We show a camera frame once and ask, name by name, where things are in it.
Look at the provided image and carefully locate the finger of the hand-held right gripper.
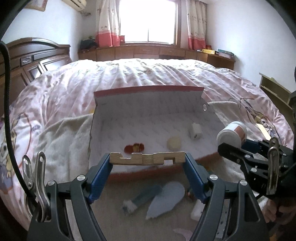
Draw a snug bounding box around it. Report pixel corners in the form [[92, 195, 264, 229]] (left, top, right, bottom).
[[242, 138, 270, 154], [217, 142, 270, 175]]

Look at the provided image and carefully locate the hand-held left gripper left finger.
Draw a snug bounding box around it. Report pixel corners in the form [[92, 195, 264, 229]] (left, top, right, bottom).
[[28, 152, 114, 241]]

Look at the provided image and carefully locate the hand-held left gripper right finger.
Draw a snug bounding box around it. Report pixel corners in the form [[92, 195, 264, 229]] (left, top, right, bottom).
[[184, 152, 270, 241]]

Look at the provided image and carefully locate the light blue correction tape dispenser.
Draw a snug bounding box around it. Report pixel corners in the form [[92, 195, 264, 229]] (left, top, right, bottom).
[[145, 181, 185, 220]]

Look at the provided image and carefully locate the orange-red plastic piece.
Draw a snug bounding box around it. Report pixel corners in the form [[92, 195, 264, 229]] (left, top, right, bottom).
[[124, 144, 145, 153]]

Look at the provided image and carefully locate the cream round disk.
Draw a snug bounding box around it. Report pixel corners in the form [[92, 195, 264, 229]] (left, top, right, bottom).
[[166, 136, 182, 149]]

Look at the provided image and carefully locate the wooden puzzle piece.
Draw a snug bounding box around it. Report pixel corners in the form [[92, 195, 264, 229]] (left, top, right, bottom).
[[110, 151, 185, 166]]

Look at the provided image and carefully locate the white charger plug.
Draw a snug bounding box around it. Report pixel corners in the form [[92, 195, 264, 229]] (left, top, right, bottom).
[[190, 122, 202, 140]]

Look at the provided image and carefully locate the red cardboard box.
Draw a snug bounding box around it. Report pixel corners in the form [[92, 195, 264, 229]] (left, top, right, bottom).
[[89, 85, 222, 183]]

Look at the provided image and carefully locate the person's right hand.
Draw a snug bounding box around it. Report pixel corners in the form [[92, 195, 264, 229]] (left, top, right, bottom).
[[265, 199, 296, 225]]

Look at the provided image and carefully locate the yellow cardboard board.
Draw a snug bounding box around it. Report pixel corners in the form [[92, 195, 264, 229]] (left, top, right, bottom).
[[255, 123, 272, 139]]

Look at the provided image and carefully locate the white earbuds case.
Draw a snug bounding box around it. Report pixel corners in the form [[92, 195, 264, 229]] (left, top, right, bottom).
[[190, 200, 205, 220]]

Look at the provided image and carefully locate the blue plastic lint brush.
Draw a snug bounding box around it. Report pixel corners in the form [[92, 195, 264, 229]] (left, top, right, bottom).
[[122, 184, 162, 215]]

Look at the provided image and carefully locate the beige terry towel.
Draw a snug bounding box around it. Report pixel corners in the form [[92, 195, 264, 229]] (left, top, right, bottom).
[[38, 102, 269, 241]]

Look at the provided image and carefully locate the lilac plastic shell half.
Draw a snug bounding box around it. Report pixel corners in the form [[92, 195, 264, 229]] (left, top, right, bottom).
[[173, 228, 193, 241]]

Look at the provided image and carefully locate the light wooden shelf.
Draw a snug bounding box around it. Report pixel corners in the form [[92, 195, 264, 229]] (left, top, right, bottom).
[[259, 72, 293, 114]]

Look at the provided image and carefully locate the pink printed quilt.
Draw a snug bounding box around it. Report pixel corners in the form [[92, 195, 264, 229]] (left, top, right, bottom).
[[0, 59, 294, 230]]

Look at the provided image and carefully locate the dark wooden headboard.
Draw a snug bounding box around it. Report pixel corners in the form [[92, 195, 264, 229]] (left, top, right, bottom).
[[0, 38, 71, 116]]

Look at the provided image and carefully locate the dark clothes pile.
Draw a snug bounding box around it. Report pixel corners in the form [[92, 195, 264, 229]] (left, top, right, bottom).
[[80, 38, 97, 50]]

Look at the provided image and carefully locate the pink and white curtain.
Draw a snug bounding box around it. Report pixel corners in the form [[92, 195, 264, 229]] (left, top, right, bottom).
[[96, 0, 121, 48], [186, 0, 206, 50]]

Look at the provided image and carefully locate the bright window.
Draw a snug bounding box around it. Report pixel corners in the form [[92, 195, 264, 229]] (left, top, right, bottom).
[[118, 0, 181, 43]]

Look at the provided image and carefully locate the white air conditioner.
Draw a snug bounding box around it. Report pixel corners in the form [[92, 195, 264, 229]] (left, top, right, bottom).
[[61, 0, 87, 11]]

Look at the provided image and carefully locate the framed wall picture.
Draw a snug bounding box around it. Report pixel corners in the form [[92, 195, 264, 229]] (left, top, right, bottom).
[[23, 0, 48, 11]]

